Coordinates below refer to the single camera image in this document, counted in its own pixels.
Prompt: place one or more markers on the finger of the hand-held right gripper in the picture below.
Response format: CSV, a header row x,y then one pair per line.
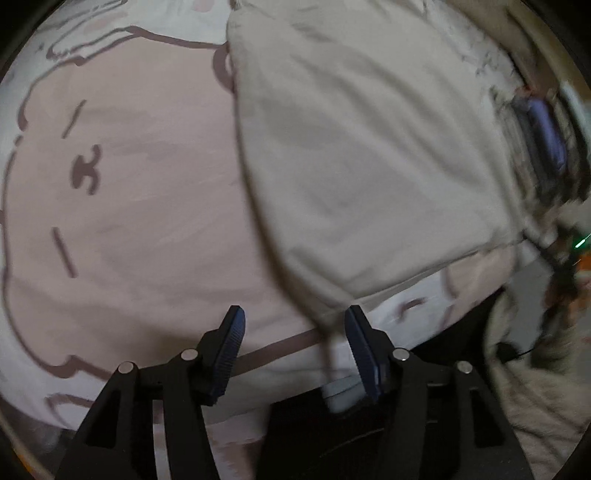
x,y
547,134

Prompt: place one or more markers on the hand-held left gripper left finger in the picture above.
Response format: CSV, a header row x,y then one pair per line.
x,y
230,341

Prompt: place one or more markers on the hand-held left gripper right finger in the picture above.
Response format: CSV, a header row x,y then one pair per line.
x,y
361,350

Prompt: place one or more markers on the beige sweatshirt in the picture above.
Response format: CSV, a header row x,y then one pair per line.
x,y
369,161

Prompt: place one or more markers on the cream fluffy rug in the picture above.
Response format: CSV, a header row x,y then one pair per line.
x,y
531,406

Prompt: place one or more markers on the cartoon printed bed sheet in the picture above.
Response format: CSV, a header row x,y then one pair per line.
x,y
138,207

